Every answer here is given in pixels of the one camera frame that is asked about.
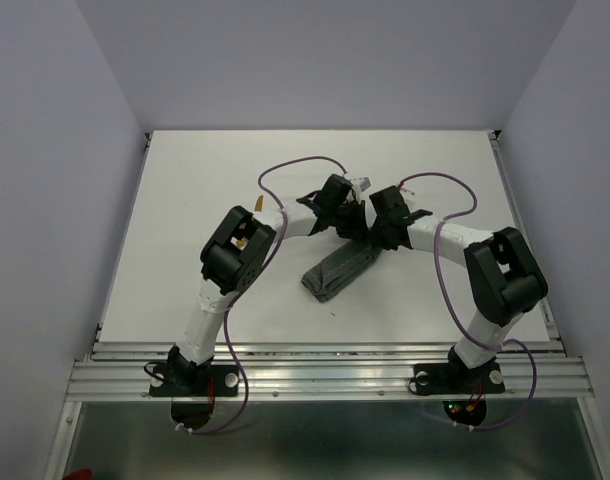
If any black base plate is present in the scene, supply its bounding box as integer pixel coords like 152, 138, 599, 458
407, 362, 505, 396
144, 362, 241, 398

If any red object at corner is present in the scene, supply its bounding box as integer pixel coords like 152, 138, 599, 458
62, 468, 93, 480

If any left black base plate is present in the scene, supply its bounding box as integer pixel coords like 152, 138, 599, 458
144, 362, 241, 398

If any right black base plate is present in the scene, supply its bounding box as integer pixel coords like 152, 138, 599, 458
407, 362, 505, 396

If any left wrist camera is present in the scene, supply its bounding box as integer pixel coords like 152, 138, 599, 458
344, 173, 371, 193

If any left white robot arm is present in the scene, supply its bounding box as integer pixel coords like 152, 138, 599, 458
148, 174, 378, 394

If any grey cloth napkin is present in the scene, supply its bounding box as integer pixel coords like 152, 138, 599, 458
301, 240, 382, 303

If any gold knife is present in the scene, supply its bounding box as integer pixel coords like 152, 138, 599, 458
254, 195, 264, 212

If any aluminium mounting rail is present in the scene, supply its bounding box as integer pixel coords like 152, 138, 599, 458
66, 340, 594, 402

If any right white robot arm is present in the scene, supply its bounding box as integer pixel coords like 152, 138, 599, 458
370, 186, 549, 395

